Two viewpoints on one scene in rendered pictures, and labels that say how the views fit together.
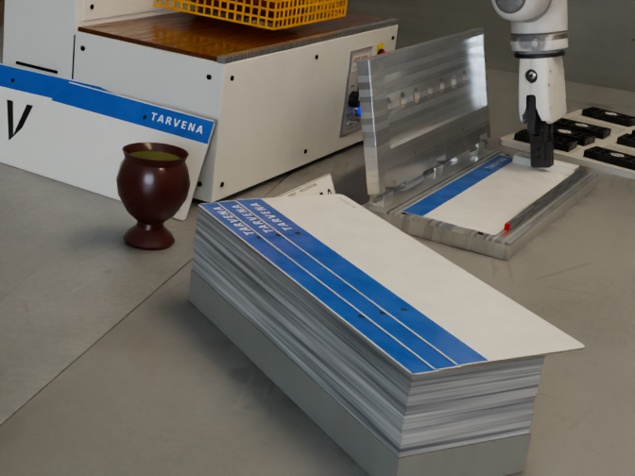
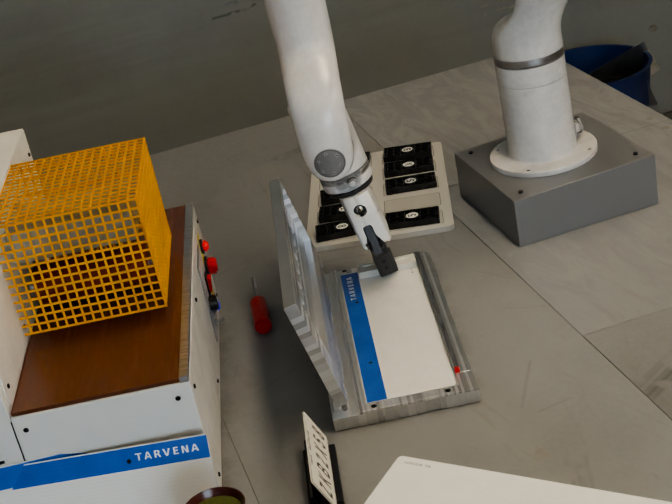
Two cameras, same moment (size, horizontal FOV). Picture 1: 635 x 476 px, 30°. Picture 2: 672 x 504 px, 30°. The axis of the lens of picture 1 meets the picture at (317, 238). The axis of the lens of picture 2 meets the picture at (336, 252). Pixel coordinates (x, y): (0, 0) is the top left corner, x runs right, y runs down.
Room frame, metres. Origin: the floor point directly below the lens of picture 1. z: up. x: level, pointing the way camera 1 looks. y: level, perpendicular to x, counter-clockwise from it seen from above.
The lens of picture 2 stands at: (0.13, 0.51, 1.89)
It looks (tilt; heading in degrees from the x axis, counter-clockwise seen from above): 26 degrees down; 335
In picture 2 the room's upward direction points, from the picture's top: 12 degrees counter-clockwise
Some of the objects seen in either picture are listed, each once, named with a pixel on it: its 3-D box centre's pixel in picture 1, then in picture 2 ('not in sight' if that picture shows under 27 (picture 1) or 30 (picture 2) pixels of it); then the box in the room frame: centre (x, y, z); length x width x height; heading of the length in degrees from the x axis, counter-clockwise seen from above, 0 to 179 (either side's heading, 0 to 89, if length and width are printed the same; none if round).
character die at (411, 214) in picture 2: (616, 158); (412, 218); (1.93, -0.48, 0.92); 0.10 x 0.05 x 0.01; 57
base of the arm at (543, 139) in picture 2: not in sight; (536, 106); (1.82, -0.70, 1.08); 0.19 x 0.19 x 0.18
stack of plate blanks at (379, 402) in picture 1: (343, 323); not in sight; (1.01, -0.03, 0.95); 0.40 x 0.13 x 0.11; 31
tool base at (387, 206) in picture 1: (489, 190); (385, 328); (1.63, -0.23, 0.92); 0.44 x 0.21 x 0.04; 155
